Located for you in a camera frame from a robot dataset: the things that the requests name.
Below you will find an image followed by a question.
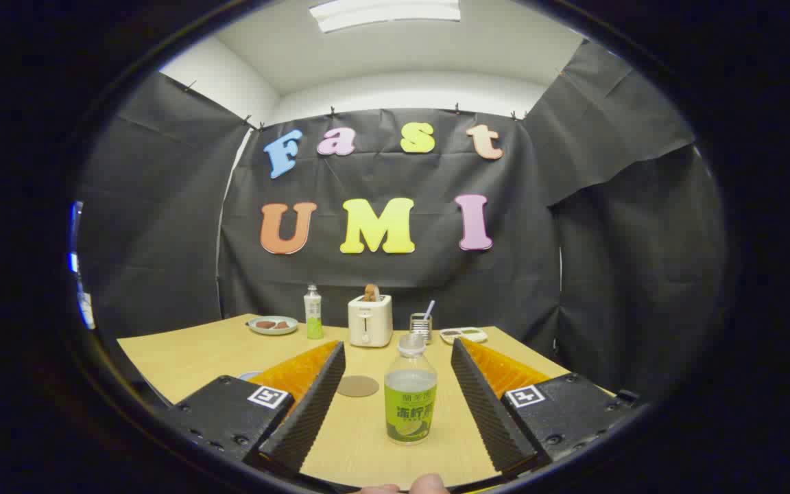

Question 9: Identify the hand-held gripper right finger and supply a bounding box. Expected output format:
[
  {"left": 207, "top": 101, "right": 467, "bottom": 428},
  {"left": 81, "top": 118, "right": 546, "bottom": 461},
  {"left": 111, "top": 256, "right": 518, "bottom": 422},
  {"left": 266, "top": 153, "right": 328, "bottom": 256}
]
[{"left": 451, "top": 337, "right": 643, "bottom": 480}]

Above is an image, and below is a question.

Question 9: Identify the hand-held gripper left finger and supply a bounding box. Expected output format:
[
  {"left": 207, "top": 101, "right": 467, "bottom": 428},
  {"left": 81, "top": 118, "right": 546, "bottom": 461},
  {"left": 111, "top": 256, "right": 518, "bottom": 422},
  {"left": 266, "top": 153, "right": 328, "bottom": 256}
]
[{"left": 162, "top": 341, "right": 346, "bottom": 479}]

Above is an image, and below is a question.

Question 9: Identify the round brown coaster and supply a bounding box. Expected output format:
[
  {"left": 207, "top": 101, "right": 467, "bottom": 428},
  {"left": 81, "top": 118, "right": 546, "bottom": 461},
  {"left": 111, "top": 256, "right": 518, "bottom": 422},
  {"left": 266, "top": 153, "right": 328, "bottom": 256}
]
[{"left": 337, "top": 375, "right": 380, "bottom": 398}]

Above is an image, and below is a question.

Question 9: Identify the clear juice bottle green label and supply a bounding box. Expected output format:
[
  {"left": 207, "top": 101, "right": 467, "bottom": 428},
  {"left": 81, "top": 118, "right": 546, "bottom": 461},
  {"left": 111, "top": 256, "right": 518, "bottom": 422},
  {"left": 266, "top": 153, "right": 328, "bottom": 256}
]
[{"left": 385, "top": 333, "right": 438, "bottom": 445}]

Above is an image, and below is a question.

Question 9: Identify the small slim bottle green label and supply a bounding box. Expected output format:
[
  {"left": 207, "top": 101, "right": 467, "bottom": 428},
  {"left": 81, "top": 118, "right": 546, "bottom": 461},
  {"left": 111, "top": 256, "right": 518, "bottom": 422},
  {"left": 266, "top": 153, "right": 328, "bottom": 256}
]
[{"left": 304, "top": 284, "right": 324, "bottom": 340}]

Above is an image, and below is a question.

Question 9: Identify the white divided dish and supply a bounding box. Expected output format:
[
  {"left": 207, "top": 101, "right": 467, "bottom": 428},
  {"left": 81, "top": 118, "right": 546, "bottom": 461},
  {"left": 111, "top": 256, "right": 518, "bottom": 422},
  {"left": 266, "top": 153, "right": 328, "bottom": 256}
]
[{"left": 440, "top": 327, "right": 488, "bottom": 344}]

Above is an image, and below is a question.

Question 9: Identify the pale green plate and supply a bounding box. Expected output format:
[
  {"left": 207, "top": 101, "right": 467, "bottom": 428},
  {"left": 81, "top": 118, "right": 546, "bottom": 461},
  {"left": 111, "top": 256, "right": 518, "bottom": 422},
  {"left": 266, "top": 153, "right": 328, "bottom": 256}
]
[{"left": 248, "top": 316, "right": 299, "bottom": 336}]

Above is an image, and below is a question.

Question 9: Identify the cream toaster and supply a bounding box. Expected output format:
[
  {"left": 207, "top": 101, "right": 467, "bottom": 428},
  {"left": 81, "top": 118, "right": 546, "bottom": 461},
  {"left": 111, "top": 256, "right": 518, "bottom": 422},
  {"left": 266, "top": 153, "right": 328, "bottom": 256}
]
[{"left": 348, "top": 294, "right": 394, "bottom": 348}]

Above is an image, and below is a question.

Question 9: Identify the wooden table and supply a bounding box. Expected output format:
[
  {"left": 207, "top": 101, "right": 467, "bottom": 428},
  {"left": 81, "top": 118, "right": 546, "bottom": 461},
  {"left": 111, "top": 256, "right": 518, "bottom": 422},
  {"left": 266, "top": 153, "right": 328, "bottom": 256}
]
[{"left": 116, "top": 314, "right": 615, "bottom": 489}]

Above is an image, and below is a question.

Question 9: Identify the blue lit monitor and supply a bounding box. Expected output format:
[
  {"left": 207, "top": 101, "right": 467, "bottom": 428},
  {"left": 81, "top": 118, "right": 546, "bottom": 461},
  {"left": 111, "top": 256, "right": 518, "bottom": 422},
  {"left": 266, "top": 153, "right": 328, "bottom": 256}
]
[{"left": 68, "top": 200, "right": 84, "bottom": 275}]

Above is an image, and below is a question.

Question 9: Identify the ceiling light panel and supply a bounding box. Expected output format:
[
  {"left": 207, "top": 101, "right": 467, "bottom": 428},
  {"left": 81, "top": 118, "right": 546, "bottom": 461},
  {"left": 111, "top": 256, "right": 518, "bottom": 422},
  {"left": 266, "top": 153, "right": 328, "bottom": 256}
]
[{"left": 309, "top": 0, "right": 462, "bottom": 34}]

